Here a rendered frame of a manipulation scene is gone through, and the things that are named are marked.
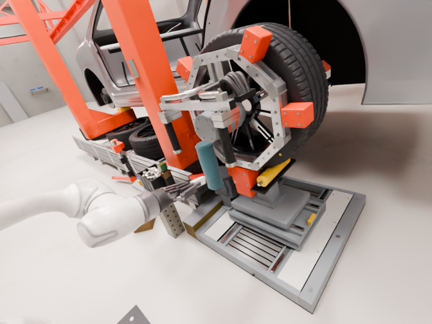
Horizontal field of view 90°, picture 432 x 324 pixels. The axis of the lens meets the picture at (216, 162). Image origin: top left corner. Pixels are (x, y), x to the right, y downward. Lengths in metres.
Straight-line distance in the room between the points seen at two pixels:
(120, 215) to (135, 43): 0.86
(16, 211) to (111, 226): 0.20
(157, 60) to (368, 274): 1.51
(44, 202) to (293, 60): 0.89
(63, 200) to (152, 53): 0.83
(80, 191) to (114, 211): 0.14
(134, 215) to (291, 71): 0.71
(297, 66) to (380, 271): 1.05
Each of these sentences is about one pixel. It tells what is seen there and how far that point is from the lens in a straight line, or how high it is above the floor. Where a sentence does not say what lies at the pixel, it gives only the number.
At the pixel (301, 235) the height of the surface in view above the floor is 0.16.
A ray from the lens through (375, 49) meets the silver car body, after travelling 1.15.
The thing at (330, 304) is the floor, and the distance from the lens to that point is 1.30.
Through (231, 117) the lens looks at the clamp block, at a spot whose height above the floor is 0.92.
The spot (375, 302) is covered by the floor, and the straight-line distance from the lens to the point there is 1.34.
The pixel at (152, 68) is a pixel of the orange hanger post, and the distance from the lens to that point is 1.26.
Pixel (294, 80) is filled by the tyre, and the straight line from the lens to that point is 0.88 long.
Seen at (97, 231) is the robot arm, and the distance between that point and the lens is 0.64.
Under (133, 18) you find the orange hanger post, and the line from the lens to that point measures 1.27.
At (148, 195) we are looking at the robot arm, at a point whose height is 0.80.
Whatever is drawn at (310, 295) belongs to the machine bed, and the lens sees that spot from 1.22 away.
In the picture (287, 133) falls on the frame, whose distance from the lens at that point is 0.92.
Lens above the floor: 1.14
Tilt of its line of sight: 27 degrees down
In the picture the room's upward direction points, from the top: 16 degrees counter-clockwise
